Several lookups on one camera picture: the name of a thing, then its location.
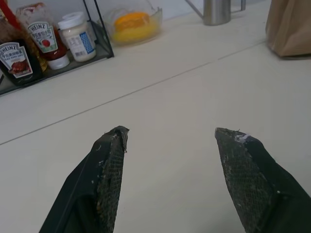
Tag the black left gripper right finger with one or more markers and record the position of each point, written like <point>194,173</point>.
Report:
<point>267,189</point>

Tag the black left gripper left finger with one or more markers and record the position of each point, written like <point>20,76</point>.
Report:
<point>85,184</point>

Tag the brown paper bag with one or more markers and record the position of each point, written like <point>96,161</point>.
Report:
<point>289,26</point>

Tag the Heinz dark sauce bottle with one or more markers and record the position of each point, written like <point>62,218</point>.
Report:
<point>17,60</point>

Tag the white mayonnaise jar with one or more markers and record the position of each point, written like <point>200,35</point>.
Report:
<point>77,38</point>

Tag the Heinz ketchup squeeze bottle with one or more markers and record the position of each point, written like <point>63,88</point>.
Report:
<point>46,36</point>

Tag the clear glass bowl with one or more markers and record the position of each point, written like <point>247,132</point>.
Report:
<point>136,26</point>

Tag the orange fruit in bowl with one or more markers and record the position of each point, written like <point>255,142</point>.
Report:
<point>132,20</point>

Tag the stainless steel cylinder container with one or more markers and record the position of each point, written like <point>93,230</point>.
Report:
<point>216,11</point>

